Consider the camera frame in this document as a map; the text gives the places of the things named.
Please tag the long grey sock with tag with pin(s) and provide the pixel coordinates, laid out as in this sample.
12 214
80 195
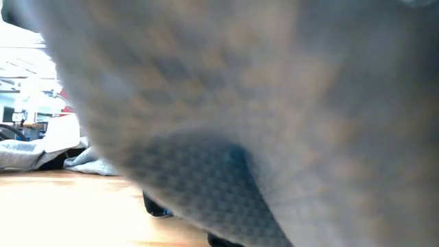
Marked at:
20 154

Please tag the red plastic bin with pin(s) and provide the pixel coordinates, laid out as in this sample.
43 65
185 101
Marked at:
67 106

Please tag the navy dotted garment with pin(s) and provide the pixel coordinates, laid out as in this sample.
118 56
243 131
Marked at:
240 103

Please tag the grey t-shirt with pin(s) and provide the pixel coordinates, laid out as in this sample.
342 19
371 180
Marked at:
89 164

